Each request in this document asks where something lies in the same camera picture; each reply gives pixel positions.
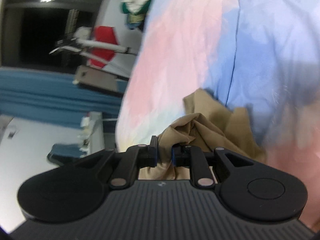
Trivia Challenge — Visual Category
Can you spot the blue chair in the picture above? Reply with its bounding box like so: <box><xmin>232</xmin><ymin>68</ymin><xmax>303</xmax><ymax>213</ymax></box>
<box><xmin>47</xmin><ymin>144</ymin><xmax>87</xmax><ymax>166</ymax></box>

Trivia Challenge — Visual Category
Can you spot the red cloth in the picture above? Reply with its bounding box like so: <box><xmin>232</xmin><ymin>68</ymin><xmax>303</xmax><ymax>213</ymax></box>
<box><xmin>87</xmin><ymin>25</ymin><xmax>119</xmax><ymax>69</ymax></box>

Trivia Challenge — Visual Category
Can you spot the grey flat panel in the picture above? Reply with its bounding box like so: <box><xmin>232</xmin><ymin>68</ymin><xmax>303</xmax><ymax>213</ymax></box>
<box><xmin>73</xmin><ymin>65</ymin><xmax>128</xmax><ymax>97</ymax></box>

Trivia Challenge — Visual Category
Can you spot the silver tripod stand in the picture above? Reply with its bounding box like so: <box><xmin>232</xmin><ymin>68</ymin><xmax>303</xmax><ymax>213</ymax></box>
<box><xmin>49</xmin><ymin>38</ymin><xmax>138</xmax><ymax>64</ymax></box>

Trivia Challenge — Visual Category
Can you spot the tan printed t-shirt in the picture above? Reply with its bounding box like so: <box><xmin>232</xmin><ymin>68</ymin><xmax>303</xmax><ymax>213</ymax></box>
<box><xmin>139</xmin><ymin>89</ymin><xmax>266</xmax><ymax>180</ymax></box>

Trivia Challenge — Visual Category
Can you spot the pastel rainbow bed sheet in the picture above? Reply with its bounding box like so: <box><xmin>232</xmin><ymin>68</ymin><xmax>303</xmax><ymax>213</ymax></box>
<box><xmin>116</xmin><ymin>0</ymin><xmax>319</xmax><ymax>231</ymax></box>

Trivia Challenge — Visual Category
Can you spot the pile of clothes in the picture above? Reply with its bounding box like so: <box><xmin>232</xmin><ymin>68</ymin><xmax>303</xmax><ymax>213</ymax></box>
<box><xmin>120</xmin><ymin>0</ymin><xmax>152</xmax><ymax>32</ymax></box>

